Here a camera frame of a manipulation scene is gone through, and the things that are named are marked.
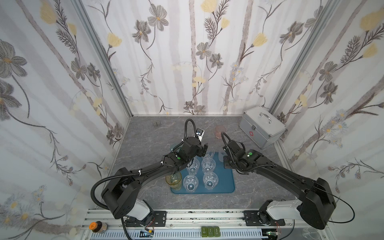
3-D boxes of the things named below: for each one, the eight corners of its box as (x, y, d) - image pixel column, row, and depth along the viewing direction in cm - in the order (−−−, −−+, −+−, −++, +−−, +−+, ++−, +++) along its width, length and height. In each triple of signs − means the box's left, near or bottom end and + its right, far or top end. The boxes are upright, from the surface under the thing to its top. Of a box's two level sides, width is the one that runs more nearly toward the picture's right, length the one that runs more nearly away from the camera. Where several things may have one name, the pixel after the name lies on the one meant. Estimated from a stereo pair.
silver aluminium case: (260, 152, 102) (269, 137, 89) (237, 127, 116) (242, 112, 103) (278, 142, 107) (289, 127, 94) (254, 119, 122) (261, 104, 109)
